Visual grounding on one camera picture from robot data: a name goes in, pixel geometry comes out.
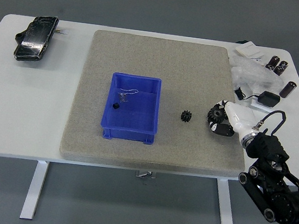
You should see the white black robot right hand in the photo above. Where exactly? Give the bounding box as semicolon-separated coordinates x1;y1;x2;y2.
205;97;260;142

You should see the small black gear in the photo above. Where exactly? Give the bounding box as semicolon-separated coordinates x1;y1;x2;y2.
179;109;197;125

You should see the white flat box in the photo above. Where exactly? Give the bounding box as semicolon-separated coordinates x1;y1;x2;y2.
235;40;267;60

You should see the blue plastic box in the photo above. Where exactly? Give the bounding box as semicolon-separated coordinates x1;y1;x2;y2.
98;70;165;146

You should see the white flat plate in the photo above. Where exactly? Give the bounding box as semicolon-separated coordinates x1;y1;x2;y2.
249;98;277;115

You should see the black power adapter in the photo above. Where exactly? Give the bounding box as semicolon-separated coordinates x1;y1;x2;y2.
256;89;282;109

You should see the clear bubble wrap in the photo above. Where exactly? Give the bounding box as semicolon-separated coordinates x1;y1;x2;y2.
227;54;287;97

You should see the large dark cylindrical capacitor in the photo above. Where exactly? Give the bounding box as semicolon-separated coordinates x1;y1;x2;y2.
279;80;298;100

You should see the grey-brown mat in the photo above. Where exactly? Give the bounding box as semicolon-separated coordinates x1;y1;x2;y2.
58;27;260;182

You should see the white table leg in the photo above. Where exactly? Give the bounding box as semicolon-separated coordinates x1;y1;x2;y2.
19;158;50;222
212;178;241;224

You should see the small clear plastic bag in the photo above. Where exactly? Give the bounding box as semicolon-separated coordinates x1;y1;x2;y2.
116;91;130;105

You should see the black wrapped device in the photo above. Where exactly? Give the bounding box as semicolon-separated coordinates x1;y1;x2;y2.
12;12;60;66

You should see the metal table bracket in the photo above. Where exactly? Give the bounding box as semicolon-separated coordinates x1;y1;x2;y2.
134;169;157;180

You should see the thin white string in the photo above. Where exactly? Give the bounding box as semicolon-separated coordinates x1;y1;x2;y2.
120;87;140;95

